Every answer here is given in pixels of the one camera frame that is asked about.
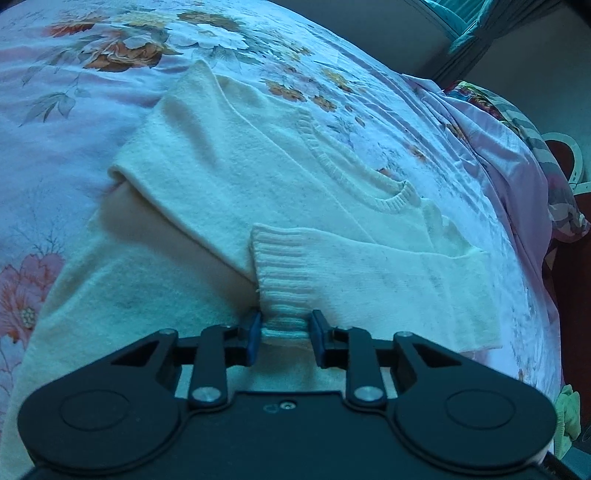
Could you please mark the pink floral bed sheet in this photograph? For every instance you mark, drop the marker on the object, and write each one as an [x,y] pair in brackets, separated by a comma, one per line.
[69,138]

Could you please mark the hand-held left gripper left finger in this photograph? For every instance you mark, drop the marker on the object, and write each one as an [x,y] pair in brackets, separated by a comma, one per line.
[254,338]

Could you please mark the plain pink blanket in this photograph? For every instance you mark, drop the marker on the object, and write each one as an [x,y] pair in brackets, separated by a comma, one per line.
[508,184]

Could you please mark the teal curtain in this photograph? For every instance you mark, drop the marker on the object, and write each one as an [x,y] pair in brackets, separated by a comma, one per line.
[455,23]

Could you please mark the floral pillow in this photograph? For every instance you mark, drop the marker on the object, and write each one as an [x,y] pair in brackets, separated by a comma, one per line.
[559,203]

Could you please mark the white knitted sweater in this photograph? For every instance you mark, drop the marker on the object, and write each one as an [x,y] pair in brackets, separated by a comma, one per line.
[231,184]

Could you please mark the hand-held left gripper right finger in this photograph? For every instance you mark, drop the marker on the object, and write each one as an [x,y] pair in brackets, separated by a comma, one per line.
[317,338]

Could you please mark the white curved plastic hoop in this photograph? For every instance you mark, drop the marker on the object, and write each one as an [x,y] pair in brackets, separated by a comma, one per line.
[576,154]

